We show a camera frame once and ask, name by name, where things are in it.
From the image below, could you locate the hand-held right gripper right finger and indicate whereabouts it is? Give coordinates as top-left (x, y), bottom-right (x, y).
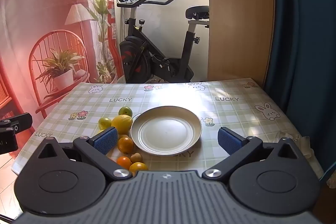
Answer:
top-left (202, 126), bottom-right (302, 180)

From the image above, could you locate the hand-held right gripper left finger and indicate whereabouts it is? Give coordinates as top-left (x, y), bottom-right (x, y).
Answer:
top-left (35, 126), bottom-right (133, 180)

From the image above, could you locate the yellowish green round plum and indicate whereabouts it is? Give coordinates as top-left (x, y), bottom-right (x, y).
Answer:
top-left (98, 117), bottom-right (112, 131)

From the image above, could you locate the large orange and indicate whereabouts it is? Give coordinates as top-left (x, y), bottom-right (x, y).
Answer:
top-left (117, 137), bottom-right (134, 154)

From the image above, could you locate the small orange mandarin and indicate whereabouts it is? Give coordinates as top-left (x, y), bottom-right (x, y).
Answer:
top-left (116, 156), bottom-right (132, 170)

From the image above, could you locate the yellowish speckled orange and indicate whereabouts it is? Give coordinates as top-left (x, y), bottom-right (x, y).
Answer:
top-left (129, 162), bottom-right (149, 177)

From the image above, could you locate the round beige plate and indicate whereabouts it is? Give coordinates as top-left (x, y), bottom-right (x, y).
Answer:
top-left (130, 106), bottom-right (202, 157)

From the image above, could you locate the clear plastic bag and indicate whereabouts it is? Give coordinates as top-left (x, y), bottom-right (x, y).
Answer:
top-left (273, 131), bottom-right (314, 159)

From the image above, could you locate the black exercise bike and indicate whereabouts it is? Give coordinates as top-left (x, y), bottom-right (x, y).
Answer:
top-left (113, 0), bottom-right (210, 84)

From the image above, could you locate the wooden cabinet panel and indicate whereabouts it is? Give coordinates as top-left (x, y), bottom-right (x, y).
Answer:
top-left (207, 0), bottom-right (275, 88)

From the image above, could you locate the dark blue curtain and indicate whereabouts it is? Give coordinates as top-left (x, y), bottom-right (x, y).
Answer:
top-left (264, 0), bottom-right (336, 180)

